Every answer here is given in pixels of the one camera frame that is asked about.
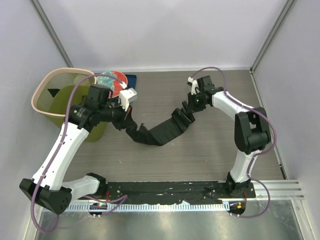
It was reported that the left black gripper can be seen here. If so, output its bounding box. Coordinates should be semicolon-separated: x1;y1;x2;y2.
98;98;136;131

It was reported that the black trash bag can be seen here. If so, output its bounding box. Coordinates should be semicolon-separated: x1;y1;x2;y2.
112;101;195;146

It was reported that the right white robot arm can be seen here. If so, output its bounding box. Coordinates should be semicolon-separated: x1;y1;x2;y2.
187;76;271;198

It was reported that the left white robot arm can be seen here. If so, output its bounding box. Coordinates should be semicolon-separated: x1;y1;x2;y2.
19;84;138;215

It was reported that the olive green trash bin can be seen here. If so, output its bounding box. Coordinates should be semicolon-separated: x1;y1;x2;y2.
31;67;107;142

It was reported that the red patterned plate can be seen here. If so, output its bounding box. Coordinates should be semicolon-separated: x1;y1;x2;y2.
96;70;128;98

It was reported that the blue tray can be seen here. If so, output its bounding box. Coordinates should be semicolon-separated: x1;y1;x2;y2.
112;71;137;98

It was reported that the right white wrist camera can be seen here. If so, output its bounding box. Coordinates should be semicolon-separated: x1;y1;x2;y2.
187;77;199;95

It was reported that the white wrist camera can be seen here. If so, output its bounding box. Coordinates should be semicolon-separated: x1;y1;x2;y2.
187;77;199;95
118;82;138;112

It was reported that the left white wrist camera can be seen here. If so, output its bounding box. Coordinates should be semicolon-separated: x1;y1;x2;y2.
118;82;138;112

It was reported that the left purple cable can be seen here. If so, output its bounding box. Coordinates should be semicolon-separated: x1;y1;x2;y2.
29;73;130;235

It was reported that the purple cable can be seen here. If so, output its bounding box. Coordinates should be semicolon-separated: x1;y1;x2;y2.
29;73;130;235
191;66;278;219

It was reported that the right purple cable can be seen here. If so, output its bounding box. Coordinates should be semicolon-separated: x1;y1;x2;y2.
191;66;278;219

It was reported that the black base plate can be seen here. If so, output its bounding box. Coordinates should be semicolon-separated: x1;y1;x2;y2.
91;181;256;205

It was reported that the white slotted cable duct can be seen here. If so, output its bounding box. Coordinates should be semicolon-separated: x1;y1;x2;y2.
42;201;230;213

